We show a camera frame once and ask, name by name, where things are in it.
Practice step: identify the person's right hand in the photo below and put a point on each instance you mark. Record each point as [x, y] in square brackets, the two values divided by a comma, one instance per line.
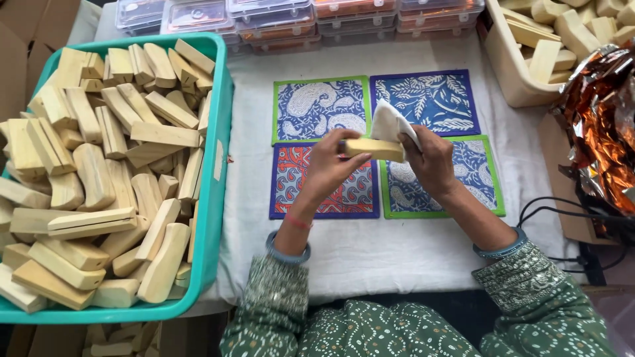
[434, 163]

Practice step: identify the person's left hand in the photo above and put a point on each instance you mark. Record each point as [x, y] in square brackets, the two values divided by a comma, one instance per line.
[325, 171]

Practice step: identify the person's right fingers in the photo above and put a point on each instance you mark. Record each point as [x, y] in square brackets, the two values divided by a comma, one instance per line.
[409, 146]

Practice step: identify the pale wooden comb block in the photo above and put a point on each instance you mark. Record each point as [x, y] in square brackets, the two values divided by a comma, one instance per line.
[379, 148]

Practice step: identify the white polishing cloth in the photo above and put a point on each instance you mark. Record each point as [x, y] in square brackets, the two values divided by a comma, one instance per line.
[389, 121]

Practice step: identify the purple-bordered blue leaf mat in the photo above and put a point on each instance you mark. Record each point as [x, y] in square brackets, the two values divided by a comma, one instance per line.
[436, 101]

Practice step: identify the green-bordered blue paisley mat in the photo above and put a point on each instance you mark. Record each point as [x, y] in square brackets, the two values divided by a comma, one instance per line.
[474, 171]
[312, 106]

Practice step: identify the white tablecloth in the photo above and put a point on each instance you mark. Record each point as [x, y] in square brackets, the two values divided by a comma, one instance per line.
[377, 248]

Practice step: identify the cream plastic crate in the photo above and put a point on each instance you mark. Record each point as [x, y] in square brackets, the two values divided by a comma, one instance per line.
[508, 74]

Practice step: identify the purple-bordered red paisley mat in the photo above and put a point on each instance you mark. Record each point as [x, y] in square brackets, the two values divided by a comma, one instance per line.
[292, 188]

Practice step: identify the red wrist thread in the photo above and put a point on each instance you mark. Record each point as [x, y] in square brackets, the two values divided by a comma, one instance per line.
[297, 221]

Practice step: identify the blue bangle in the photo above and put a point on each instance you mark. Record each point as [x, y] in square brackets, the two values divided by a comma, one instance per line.
[501, 250]
[287, 257]

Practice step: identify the flat brown cardboard sheet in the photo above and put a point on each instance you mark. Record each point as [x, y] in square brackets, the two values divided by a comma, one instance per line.
[563, 188]

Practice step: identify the stack of clear plastic boxes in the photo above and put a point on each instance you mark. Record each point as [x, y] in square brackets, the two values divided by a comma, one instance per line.
[278, 20]

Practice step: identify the green patterned dress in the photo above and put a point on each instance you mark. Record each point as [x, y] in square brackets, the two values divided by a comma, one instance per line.
[377, 327]

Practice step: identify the orange silver foil wrapping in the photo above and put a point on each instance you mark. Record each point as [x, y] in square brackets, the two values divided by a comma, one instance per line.
[603, 124]

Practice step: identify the heap of wooden pieces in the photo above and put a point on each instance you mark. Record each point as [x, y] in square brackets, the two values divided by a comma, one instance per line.
[565, 29]

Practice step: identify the teal plastic crate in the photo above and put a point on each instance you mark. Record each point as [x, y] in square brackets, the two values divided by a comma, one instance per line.
[216, 218]

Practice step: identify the black power adapter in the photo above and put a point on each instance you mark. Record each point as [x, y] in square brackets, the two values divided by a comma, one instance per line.
[591, 263]

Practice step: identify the pile of wooden blocks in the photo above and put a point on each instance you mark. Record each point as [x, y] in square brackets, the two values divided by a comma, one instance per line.
[99, 178]

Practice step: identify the wooden blocks under crate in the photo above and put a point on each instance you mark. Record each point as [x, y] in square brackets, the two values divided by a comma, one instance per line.
[121, 339]

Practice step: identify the brown cardboard boxes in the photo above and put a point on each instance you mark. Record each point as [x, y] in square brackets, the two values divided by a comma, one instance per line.
[22, 44]

